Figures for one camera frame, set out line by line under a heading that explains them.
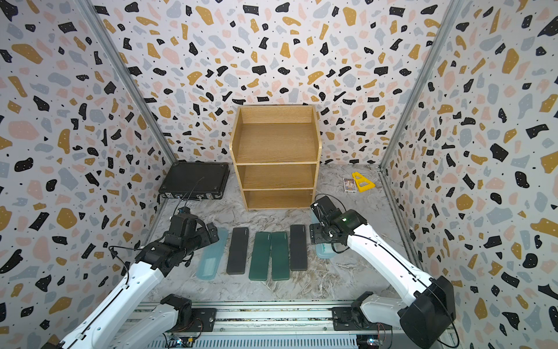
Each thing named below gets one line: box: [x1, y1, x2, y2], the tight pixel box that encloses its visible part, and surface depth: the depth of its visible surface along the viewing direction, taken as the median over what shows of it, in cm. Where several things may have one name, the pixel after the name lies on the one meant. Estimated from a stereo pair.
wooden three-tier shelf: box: [229, 103, 322, 211], surface depth 94 cm
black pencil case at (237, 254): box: [226, 226, 250, 275], surface depth 92 cm
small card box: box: [343, 177, 357, 194], surface depth 115 cm
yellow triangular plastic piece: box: [351, 171, 376, 193], surface depth 115 cm
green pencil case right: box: [271, 231, 290, 282], surface depth 90 cm
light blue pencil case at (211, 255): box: [195, 227, 229, 281], surface depth 87 cm
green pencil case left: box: [248, 231, 272, 282], surface depth 89 cm
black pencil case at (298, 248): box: [289, 223, 308, 272], surface depth 93 cm
